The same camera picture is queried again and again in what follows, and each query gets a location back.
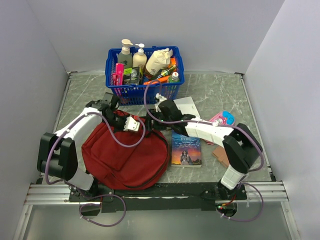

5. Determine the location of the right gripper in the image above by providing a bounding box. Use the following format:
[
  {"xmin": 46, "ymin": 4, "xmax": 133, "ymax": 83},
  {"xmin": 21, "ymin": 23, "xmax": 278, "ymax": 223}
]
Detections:
[{"xmin": 141, "ymin": 109, "xmax": 173, "ymax": 132}]

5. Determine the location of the red backpack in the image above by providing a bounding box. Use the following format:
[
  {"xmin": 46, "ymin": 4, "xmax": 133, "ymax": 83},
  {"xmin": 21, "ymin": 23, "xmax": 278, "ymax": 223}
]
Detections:
[{"xmin": 81, "ymin": 123, "xmax": 171, "ymax": 190}]

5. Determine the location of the brown leather wallet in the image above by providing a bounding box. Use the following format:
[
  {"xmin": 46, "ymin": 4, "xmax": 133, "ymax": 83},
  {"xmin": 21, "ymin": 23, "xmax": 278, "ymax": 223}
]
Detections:
[{"xmin": 212, "ymin": 146, "xmax": 230, "ymax": 168}]

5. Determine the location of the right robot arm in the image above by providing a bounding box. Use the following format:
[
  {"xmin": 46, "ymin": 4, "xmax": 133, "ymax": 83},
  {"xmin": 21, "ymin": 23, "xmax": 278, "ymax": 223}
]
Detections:
[{"xmin": 147, "ymin": 93, "xmax": 264, "ymax": 199}]

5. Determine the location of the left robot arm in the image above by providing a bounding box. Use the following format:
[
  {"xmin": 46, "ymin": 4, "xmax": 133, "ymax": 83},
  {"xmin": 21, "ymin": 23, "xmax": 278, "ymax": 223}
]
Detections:
[{"xmin": 37, "ymin": 92, "xmax": 146, "ymax": 201}]

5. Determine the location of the beige paper bag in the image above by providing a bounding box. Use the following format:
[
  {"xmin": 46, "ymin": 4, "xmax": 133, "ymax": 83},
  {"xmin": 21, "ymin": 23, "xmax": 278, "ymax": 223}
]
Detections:
[{"xmin": 145, "ymin": 48, "xmax": 173, "ymax": 76}]

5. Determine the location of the white book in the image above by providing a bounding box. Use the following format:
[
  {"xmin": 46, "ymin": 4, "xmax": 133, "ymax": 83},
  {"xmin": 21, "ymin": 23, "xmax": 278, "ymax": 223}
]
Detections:
[{"xmin": 174, "ymin": 96, "xmax": 200, "ymax": 118}]

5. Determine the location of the blue Jane Eyre book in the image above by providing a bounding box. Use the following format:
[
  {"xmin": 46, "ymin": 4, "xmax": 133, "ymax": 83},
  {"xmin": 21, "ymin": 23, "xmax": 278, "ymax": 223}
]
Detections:
[{"xmin": 171, "ymin": 131, "xmax": 202, "ymax": 168}]

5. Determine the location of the pink box in basket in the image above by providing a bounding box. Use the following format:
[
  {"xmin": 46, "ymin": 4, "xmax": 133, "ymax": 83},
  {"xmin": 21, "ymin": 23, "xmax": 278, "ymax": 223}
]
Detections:
[{"xmin": 111, "ymin": 63, "xmax": 125, "ymax": 86}]

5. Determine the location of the black and green box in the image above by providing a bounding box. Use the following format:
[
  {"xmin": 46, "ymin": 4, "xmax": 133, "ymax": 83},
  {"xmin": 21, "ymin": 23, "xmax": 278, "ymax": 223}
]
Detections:
[{"xmin": 122, "ymin": 66, "xmax": 143, "ymax": 85}]

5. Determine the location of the green drink bottle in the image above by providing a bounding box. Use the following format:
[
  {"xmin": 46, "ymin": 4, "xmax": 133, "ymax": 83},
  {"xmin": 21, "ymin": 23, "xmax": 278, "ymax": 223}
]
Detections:
[{"xmin": 167, "ymin": 71, "xmax": 180, "ymax": 83}]

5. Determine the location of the blue plastic basket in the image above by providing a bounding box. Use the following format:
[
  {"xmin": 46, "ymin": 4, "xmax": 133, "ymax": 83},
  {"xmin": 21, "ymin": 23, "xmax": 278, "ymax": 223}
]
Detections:
[{"xmin": 105, "ymin": 45, "xmax": 186, "ymax": 106}]

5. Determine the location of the orange package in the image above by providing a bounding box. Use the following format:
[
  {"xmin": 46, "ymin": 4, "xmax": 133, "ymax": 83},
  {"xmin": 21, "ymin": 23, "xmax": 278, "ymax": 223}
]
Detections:
[{"xmin": 143, "ymin": 57, "xmax": 178, "ymax": 86}]

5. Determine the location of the grey pump bottle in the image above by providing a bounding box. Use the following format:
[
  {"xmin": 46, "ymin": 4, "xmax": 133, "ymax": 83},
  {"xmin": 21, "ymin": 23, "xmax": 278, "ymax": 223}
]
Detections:
[{"xmin": 117, "ymin": 38, "xmax": 133, "ymax": 69}]

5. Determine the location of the cream pump bottle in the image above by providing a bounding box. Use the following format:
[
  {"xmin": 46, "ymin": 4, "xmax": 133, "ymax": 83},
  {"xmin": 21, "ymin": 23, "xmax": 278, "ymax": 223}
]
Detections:
[{"xmin": 132, "ymin": 43, "xmax": 147, "ymax": 70}]

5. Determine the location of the pink cartoon pencil case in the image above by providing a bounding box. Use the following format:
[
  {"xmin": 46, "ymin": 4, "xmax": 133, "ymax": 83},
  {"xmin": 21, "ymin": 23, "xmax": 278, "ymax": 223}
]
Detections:
[{"xmin": 205, "ymin": 110, "xmax": 236, "ymax": 146}]

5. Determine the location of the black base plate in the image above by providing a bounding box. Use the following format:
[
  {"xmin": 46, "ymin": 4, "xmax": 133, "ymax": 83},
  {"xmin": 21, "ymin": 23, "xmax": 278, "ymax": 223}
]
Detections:
[{"xmin": 69, "ymin": 182, "xmax": 247, "ymax": 213}]

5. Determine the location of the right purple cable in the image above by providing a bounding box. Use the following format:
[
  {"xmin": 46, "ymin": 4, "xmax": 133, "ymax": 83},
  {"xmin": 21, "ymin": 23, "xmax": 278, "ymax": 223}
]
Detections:
[{"xmin": 143, "ymin": 79, "xmax": 265, "ymax": 223}]

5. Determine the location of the aluminium rail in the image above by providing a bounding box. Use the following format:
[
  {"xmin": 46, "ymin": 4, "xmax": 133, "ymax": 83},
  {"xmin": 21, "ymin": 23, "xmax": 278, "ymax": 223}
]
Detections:
[{"xmin": 24, "ymin": 182, "xmax": 289, "ymax": 205}]

